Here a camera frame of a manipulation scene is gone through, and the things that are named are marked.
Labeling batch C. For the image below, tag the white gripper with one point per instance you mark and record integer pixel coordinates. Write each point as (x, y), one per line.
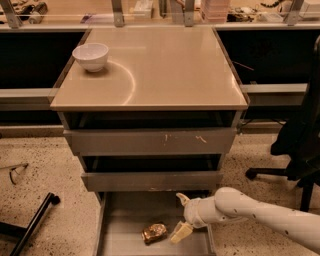
(193, 212)

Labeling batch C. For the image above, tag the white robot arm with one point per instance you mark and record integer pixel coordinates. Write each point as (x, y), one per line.
(229, 204)

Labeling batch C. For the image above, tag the grey bottom drawer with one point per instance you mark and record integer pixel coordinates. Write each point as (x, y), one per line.
(124, 215)

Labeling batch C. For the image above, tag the grey drawer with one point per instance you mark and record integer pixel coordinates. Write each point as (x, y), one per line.
(151, 173)
(159, 141)
(124, 215)

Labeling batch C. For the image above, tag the grey top drawer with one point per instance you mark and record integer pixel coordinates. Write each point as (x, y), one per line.
(159, 141)

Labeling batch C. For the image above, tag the grey middle drawer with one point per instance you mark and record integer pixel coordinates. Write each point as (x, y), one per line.
(151, 173)

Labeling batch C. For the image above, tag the grey drawer cabinet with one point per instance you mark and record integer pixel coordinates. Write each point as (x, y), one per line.
(155, 77)

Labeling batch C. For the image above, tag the black office chair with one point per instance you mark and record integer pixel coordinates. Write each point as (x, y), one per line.
(299, 139)

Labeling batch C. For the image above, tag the black chair base leg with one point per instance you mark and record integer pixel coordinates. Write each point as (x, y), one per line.
(22, 234)

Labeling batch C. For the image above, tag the white ceramic bowl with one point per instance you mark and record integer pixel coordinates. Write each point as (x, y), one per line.
(91, 56)

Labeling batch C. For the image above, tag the pink stacked containers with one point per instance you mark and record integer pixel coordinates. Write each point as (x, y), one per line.
(214, 11)

